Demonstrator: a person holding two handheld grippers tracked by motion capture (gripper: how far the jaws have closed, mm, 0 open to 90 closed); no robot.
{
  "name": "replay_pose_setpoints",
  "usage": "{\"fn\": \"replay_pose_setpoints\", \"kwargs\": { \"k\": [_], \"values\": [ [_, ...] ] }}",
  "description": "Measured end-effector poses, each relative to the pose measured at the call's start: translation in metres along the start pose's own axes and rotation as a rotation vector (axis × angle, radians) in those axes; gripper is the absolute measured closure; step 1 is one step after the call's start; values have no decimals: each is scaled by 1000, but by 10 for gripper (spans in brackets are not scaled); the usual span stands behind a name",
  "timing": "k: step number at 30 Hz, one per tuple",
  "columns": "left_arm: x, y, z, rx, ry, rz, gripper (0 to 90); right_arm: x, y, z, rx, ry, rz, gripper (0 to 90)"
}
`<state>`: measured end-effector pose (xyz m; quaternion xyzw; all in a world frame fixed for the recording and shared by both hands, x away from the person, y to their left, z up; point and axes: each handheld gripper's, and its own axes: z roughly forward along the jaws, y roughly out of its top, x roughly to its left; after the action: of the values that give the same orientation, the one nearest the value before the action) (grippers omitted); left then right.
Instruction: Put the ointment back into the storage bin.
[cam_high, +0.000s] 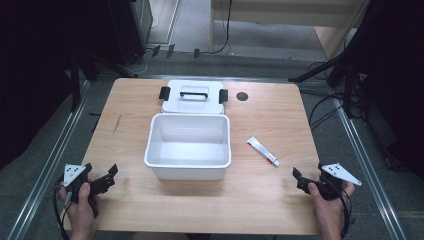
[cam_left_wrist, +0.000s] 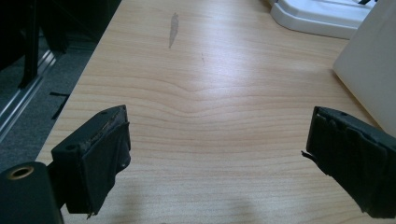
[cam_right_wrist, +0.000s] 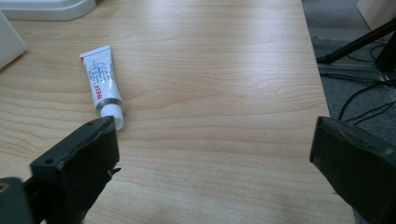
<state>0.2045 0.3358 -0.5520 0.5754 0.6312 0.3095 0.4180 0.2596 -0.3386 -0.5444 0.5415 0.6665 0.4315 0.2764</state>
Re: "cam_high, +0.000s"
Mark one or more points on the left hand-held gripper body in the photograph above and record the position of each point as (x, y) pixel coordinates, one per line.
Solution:
(74, 173)

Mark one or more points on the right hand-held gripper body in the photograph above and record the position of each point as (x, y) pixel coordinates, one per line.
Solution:
(335, 173)

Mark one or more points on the person's right hand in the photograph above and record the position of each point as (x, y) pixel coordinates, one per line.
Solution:
(328, 213)

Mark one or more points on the person's left hand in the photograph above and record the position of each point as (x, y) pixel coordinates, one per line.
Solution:
(81, 213)

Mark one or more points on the white ointment tube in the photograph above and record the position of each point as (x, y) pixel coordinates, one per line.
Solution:
(263, 152)

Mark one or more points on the white plastic storage box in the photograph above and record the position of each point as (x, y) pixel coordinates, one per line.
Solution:
(188, 146)

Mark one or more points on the black metal stand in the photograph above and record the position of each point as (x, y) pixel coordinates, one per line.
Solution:
(76, 80)

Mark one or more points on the dark round table hole cover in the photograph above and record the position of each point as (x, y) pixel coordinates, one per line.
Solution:
(242, 96)

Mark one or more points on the black tripod stand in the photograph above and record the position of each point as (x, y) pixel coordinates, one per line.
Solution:
(336, 71)

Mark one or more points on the white box lid black latches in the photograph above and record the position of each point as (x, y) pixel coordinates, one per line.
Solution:
(195, 105)

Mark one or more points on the dark curtain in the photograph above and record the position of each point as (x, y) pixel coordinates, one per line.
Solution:
(30, 66)

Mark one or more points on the black floor tape strip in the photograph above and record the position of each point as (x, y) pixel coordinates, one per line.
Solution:
(155, 50)
(196, 53)
(170, 51)

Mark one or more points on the black cabinet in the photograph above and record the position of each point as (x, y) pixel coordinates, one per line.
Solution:
(133, 30)

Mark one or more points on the light wooden furniture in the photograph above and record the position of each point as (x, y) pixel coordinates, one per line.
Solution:
(286, 13)

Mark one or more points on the metal floor rail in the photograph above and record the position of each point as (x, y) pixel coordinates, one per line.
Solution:
(366, 166)
(50, 160)

